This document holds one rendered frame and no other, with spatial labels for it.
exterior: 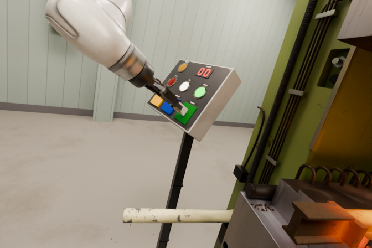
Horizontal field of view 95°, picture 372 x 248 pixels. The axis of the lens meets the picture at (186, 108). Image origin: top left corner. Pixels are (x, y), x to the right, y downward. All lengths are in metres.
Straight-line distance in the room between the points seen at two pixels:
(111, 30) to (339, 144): 0.64
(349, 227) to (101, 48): 0.51
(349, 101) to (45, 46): 3.31
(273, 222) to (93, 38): 0.51
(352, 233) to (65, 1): 0.58
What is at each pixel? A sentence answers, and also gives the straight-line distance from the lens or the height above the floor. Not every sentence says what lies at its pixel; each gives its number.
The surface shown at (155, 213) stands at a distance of 0.73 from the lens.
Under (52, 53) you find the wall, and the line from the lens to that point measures 3.32.
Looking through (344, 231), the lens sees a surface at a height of 0.99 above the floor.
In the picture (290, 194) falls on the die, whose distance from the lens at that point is 0.44.
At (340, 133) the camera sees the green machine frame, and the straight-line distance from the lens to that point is 0.62.
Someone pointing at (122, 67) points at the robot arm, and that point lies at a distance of 0.45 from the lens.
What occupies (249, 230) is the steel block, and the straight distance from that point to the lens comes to 0.45.
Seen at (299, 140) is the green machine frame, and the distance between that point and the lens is 0.60.
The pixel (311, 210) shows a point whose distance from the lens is 0.31.
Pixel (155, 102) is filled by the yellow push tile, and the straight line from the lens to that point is 0.77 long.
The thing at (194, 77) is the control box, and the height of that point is 1.14.
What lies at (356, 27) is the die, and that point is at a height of 1.29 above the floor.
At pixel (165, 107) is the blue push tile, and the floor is 0.99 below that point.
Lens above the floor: 1.16
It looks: 13 degrees down
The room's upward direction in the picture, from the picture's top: 13 degrees clockwise
